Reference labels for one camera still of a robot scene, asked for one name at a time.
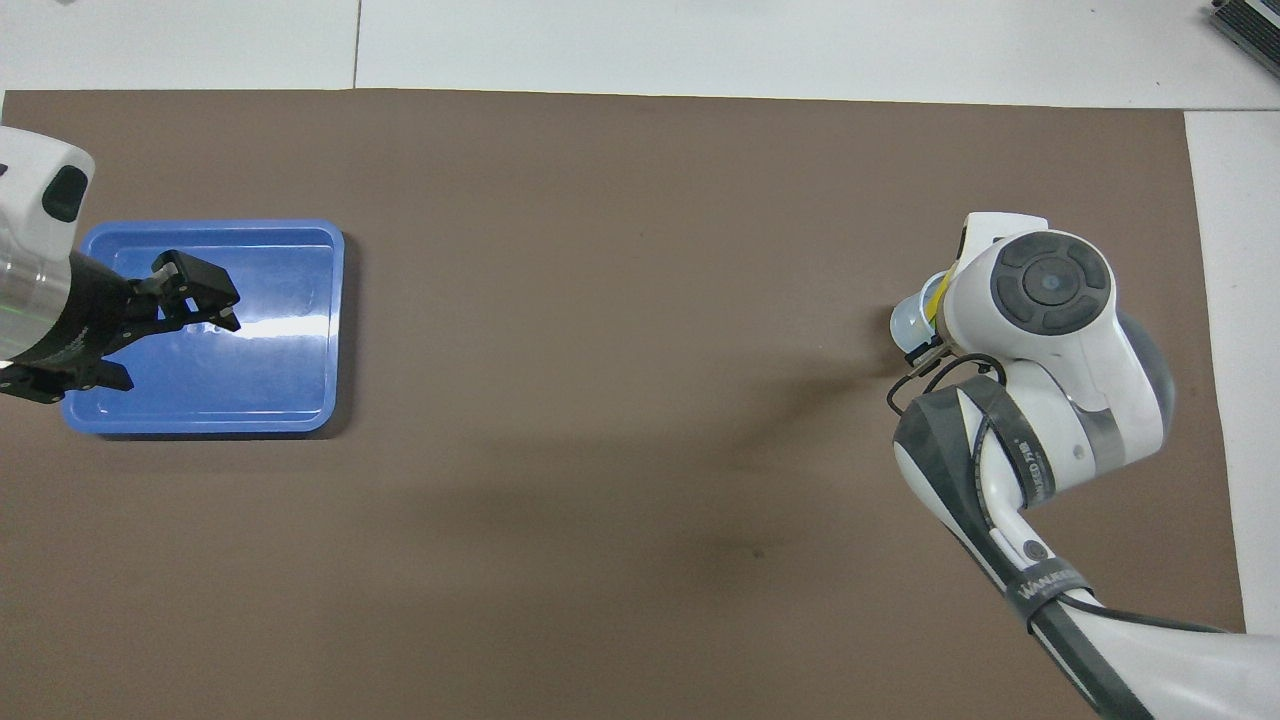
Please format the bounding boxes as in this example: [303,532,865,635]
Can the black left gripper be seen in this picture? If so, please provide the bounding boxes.
[0,250,242,404]

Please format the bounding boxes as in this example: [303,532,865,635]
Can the blue plastic tray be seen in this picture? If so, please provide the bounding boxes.
[62,219,345,437]

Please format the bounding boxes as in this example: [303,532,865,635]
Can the translucent plastic measuring cup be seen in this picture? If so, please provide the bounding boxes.
[890,272,951,353]

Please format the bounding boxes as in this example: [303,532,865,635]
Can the brown table mat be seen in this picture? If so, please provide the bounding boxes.
[0,88,1259,720]

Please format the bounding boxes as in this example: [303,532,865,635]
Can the grey ribbed device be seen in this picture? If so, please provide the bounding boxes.
[1207,0,1280,63]

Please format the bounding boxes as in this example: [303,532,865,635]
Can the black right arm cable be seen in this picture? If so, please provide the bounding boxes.
[886,350,1233,635]

